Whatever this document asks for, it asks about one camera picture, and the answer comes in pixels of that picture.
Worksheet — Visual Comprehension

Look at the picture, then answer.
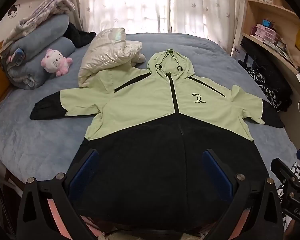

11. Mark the curved wooden bookshelf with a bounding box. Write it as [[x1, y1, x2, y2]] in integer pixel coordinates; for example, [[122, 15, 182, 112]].
[[230, 0, 300, 98]]

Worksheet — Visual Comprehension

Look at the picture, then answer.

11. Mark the black white patterned cloth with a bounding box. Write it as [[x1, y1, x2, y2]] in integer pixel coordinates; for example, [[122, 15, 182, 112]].
[[246, 67, 282, 110]]

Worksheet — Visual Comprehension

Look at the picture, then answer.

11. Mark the bed with blue cover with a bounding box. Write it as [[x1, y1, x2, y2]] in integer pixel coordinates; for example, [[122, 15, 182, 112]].
[[0, 32, 300, 188]]

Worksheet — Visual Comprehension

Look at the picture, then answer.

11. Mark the cartoon face wall sticker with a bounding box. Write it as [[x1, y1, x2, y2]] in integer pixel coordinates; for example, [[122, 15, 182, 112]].
[[7, 4, 22, 19]]

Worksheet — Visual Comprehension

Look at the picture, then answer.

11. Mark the pink cat plush toy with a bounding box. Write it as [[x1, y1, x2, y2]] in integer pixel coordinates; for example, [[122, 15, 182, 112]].
[[41, 49, 73, 77]]

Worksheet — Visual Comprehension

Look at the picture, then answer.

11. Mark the green and black hooded jacket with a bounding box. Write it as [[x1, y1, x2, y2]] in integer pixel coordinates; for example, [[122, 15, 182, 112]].
[[29, 49, 285, 233]]

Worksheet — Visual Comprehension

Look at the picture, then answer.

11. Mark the white printed carton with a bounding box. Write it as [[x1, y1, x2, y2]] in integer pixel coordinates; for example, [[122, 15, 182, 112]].
[[234, 45, 248, 61]]

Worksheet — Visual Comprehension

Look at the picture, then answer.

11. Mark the stack of pink boxes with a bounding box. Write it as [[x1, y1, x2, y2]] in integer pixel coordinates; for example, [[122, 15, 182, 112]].
[[254, 24, 283, 45]]

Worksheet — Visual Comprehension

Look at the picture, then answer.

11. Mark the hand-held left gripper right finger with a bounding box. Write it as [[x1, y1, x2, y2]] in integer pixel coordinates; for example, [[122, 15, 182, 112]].
[[202, 149, 283, 240]]

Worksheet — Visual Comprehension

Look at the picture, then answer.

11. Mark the cream puffer jacket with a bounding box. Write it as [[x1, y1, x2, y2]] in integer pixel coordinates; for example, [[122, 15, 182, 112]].
[[77, 27, 147, 88]]

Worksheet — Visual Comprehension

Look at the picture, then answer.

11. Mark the white leaf print curtain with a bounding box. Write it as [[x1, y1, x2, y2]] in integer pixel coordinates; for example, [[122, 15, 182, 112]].
[[170, 0, 248, 50], [46, 0, 170, 34]]

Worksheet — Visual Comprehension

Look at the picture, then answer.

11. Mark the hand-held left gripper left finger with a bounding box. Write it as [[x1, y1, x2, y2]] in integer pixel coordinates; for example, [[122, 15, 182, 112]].
[[16, 149, 100, 240]]

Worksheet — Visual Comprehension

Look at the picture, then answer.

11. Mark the white purple patterned blanket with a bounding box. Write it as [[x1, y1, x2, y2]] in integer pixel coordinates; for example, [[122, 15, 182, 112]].
[[2, 0, 75, 45]]

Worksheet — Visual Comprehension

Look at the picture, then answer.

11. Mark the black hanging bag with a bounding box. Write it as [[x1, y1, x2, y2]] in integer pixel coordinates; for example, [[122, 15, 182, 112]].
[[240, 37, 293, 112]]

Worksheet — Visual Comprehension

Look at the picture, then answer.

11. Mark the black fuzzy cloth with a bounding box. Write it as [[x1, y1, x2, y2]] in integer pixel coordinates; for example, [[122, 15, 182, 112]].
[[65, 22, 97, 48]]

